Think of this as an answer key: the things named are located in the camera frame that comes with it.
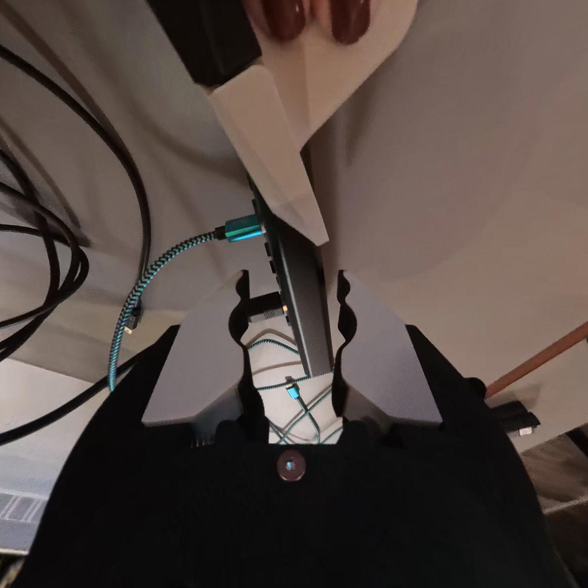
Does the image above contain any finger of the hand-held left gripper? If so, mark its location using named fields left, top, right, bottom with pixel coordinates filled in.
left=208, top=63, right=330, bottom=246

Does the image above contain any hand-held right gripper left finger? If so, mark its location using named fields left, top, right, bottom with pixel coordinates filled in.
left=141, top=269, right=259, bottom=424

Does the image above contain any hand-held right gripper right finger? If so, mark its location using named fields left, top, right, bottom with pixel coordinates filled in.
left=332, top=269, right=445, bottom=426

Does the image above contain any black usb cable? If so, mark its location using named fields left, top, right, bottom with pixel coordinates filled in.
left=0, top=43, right=289, bottom=447

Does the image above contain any black usb hub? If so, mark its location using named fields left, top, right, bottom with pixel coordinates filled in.
left=248, top=177, right=334, bottom=379

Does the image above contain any person's left hand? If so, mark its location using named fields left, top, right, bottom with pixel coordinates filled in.
left=241, top=0, right=375, bottom=46

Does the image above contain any teal braided cable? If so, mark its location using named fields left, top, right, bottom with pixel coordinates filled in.
left=107, top=213, right=266, bottom=392
left=248, top=339, right=344, bottom=445

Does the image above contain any black camera battery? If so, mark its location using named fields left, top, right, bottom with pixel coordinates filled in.
left=488, top=400, right=541, bottom=438

